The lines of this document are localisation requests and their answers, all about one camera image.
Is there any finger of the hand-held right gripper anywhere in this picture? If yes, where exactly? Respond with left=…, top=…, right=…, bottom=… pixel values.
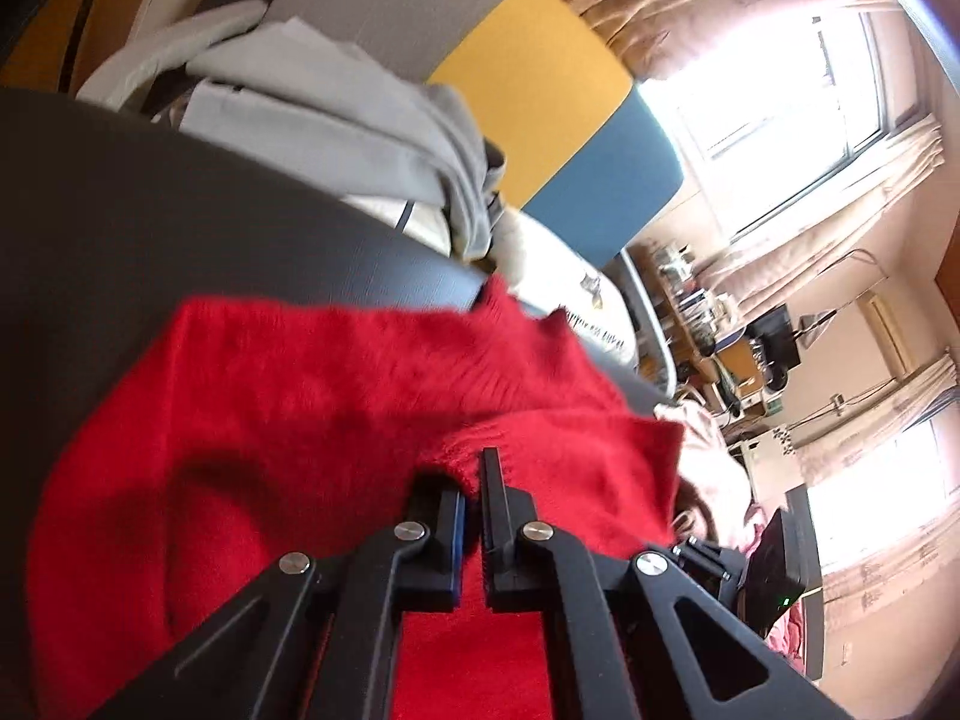
left=675, top=536, right=747, bottom=590

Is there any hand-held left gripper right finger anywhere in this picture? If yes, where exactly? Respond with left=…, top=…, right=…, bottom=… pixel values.
left=480, top=448, right=856, bottom=720

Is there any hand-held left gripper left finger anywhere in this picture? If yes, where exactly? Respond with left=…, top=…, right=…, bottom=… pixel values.
left=90, top=471, right=467, bottom=720

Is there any pink knit sweater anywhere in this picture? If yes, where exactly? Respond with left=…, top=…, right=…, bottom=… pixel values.
left=652, top=396, right=766, bottom=541

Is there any fuzzy red sweater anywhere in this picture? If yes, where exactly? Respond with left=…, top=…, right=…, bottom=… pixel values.
left=26, top=274, right=687, bottom=720

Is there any beige floral curtain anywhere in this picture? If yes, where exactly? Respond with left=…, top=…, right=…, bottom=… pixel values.
left=787, top=349, right=960, bottom=466
left=555, top=0, right=923, bottom=83
left=694, top=116, right=942, bottom=316
left=817, top=495, right=960, bottom=608

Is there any narrow bright window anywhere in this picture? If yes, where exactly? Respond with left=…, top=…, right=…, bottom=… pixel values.
left=806, top=420, right=953, bottom=563

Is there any wooden desk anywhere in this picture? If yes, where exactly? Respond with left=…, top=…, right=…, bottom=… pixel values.
left=637, top=244, right=751, bottom=391

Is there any black monitor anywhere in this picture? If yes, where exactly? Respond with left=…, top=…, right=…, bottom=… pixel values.
left=750, top=307, right=796, bottom=368

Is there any cream air conditioner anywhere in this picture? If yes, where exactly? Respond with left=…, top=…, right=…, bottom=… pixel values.
left=862, top=296, right=912, bottom=383

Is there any group of small jars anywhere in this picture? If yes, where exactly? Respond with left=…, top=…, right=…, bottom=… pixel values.
left=652, top=240, right=721, bottom=316

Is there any white printed cushion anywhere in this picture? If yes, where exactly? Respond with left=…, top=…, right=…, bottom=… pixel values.
left=341, top=195, right=638, bottom=368

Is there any brown wooden door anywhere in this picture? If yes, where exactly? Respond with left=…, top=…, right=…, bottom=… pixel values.
left=934, top=221, right=960, bottom=297

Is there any wide bright window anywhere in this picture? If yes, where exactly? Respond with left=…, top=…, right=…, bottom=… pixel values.
left=652, top=11, right=890, bottom=241

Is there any grey garment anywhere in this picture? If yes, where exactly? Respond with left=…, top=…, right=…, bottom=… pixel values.
left=180, top=19, right=511, bottom=263

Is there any grey yellow blue sofa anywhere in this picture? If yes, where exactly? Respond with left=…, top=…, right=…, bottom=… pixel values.
left=75, top=0, right=687, bottom=395

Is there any orange wooden wardrobe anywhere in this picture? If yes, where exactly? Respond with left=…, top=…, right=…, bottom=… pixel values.
left=0, top=0, right=181, bottom=95

